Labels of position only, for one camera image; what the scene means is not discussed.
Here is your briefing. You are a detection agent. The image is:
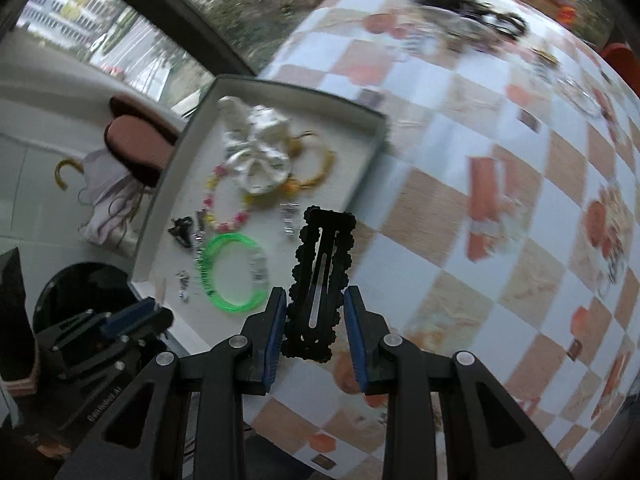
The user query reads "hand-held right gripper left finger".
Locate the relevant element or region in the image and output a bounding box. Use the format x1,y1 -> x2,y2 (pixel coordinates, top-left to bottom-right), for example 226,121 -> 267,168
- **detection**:
52,287 -> 288,480

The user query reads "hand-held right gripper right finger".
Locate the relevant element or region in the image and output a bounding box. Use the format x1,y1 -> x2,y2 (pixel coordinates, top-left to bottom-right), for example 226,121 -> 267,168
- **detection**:
342,285 -> 576,480

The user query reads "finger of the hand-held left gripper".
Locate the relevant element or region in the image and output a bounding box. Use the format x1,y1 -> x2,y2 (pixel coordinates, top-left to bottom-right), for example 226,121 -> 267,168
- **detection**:
35,309 -> 151,386
97,297 -> 176,343

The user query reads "green coil bracelet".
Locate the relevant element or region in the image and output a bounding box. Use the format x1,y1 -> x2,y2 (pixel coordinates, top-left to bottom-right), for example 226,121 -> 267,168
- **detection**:
195,231 -> 268,311

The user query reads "black scalloped hair clip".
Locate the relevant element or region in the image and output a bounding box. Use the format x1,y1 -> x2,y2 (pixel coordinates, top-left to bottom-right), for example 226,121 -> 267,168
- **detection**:
281,206 -> 357,365

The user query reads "white polka dot scrunchie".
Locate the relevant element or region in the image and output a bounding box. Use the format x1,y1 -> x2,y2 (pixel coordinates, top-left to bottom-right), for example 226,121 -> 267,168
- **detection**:
217,96 -> 293,196

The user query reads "white shallow tray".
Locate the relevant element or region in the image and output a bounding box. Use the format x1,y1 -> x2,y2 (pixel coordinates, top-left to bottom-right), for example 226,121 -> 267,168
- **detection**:
129,75 -> 390,356

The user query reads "white washing machine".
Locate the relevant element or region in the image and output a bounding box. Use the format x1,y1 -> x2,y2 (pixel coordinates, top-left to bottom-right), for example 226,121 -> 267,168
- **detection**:
0,240 -> 151,411

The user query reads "small black hair claw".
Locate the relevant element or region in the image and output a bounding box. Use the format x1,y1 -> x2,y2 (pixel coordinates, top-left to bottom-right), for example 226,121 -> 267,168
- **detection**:
169,215 -> 198,250

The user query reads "white crumpled cloth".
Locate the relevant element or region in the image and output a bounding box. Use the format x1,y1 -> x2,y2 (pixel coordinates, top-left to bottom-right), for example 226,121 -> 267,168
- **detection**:
80,152 -> 151,246

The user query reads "checkered tablecloth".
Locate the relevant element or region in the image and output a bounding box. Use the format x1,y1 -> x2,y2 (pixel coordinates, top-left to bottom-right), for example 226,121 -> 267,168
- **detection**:
240,0 -> 640,476

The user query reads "pink yellow beaded bracelet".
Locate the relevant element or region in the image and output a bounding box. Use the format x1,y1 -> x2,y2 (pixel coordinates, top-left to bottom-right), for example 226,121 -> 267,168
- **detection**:
202,164 -> 253,228

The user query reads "yellow curved umbrella handle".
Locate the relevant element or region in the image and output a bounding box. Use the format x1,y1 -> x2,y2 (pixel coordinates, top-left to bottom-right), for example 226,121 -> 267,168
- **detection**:
54,159 -> 86,192

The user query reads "yellow hair tie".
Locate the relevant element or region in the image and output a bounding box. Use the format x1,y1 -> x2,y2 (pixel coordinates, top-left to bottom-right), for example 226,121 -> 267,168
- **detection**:
285,131 -> 336,193

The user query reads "black window frame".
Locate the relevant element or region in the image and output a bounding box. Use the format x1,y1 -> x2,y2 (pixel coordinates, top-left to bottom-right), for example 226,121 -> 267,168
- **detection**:
0,0 -> 261,81

